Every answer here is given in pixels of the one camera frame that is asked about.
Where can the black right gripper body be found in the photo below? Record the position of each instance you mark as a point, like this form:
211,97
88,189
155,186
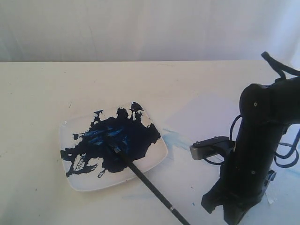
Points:
242,180

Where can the black paintbrush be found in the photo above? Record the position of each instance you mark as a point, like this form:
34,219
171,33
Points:
129,162

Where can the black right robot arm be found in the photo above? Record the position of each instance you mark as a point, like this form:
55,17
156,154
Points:
267,112

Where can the white paper sheet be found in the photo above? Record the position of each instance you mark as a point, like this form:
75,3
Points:
200,119

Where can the white square paint plate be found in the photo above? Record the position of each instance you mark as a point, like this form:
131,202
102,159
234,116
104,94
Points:
88,163

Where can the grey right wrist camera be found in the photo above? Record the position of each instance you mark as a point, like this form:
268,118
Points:
219,145

